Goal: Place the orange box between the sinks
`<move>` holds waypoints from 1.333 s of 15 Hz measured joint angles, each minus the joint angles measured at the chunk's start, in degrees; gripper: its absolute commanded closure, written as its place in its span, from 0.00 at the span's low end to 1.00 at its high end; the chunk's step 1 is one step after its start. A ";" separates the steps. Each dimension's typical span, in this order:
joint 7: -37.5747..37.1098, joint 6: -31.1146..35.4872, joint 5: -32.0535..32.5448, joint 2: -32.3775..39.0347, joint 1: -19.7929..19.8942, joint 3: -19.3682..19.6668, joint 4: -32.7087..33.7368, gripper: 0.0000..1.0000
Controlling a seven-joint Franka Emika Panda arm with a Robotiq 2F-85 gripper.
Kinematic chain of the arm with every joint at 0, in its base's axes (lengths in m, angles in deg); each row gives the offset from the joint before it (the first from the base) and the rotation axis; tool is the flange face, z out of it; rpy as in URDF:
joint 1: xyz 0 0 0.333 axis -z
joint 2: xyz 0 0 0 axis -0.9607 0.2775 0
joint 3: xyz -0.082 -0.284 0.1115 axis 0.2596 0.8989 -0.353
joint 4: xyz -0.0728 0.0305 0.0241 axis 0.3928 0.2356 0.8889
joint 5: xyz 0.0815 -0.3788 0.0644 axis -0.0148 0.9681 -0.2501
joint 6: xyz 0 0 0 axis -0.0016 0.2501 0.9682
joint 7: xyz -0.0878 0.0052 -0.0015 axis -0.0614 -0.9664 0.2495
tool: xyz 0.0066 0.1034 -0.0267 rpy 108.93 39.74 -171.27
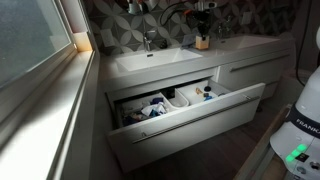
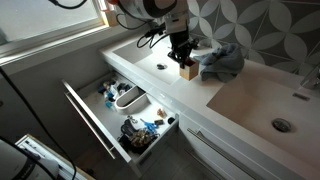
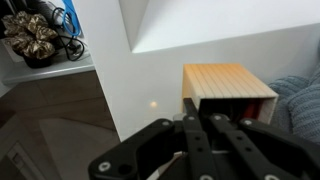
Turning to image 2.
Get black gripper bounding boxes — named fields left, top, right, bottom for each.
left=167, top=30, right=200, bottom=69

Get white rectangular sink basin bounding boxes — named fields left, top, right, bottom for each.
left=112, top=38, right=201, bottom=86
left=206, top=74, right=320, bottom=171

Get grey blue towel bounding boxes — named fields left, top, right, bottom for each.
left=193, top=43, right=246, bottom=84

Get small brown object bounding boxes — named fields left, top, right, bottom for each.
left=156, top=108, right=168, bottom=119

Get white open drawer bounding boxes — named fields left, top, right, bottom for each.
left=61, top=71, right=181, bottom=178

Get white curved drawer divider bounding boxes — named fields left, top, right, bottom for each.
left=114, top=85, right=149, bottom=116

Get blue plastic scissors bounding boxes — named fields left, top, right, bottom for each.
left=141, top=118, right=160, bottom=133

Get blue items in drawer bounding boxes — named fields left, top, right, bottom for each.
left=106, top=84, right=121, bottom=101

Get small metal clip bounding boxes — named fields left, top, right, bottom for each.
left=126, top=115, right=139, bottom=125

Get dark blue cloth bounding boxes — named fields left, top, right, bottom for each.
left=98, top=83, right=108, bottom=95

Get gold crumpled mesh ball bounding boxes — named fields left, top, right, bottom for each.
left=129, top=129, right=153, bottom=148

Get white closed drawer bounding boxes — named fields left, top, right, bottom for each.
left=176, top=113, right=301, bottom=180

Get black pouch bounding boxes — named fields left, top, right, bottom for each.
left=118, top=119, right=135, bottom=152

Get chrome sink faucet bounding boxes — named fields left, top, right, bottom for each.
left=299, top=64, right=320, bottom=91

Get frosted glass window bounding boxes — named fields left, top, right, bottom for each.
left=0, top=0, right=111, bottom=64

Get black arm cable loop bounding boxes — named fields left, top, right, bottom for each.
left=114, top=13, right=171, bottom=50

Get steel bar drawer handle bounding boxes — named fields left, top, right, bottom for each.
left=186, top=128, right=256, bottom=180
left=64, top=91, right=117, bottom=160

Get long black cable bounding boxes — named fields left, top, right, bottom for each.
left=0, top=66, right=78, bottom=180

